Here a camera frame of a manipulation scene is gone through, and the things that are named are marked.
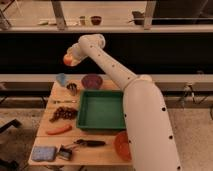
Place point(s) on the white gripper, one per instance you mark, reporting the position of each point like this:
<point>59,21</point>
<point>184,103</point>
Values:
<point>76,53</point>

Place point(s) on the red yellow apple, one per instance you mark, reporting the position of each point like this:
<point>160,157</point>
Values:
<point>68,60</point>

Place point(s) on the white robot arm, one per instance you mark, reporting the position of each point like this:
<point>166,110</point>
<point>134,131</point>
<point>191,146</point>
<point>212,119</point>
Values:
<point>151,139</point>

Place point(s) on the small green background cup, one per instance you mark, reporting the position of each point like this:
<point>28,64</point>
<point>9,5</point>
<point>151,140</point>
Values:
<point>82,20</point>

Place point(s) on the dark red background bowl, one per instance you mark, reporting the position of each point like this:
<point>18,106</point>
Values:
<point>96,20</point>

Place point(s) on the purple bowl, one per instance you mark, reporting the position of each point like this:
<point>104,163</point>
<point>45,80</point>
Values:
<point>92,81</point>

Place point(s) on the thin metal utensil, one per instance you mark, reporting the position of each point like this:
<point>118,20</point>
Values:
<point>65,101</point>

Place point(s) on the green plastic tray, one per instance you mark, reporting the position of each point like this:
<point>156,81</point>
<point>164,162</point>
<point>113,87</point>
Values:
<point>100,110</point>

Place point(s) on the bunch of dark grapes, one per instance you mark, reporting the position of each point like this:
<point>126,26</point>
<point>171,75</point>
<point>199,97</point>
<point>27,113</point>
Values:
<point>63,112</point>

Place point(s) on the orange carrot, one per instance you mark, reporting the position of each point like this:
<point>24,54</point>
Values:
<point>60,130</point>

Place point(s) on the orange bowl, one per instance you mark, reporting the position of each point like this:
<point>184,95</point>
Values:
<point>121,146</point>

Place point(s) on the black binder clip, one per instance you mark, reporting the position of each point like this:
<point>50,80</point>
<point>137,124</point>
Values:
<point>64,153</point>

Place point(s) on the blue sponge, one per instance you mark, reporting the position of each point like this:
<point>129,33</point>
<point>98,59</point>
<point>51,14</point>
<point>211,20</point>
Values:
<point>43,153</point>

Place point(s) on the black handled peeler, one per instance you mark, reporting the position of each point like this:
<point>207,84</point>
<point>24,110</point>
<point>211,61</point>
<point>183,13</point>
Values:
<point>87,143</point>

